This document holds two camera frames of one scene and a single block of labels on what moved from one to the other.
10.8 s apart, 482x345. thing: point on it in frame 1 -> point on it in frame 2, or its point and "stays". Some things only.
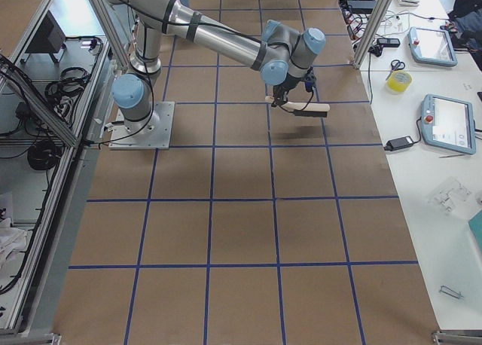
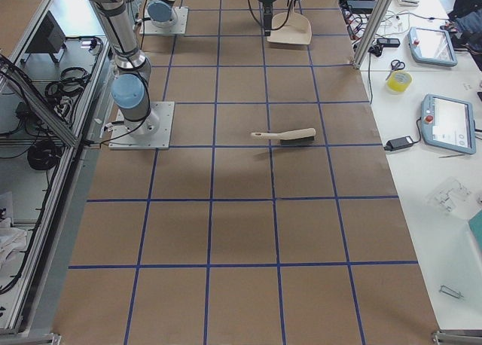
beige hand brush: x=303 y=109 -> x=296 y=135
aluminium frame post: x=375 y=24 stays
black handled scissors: x=396 y=65 stays
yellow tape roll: x=398 y=81 stays
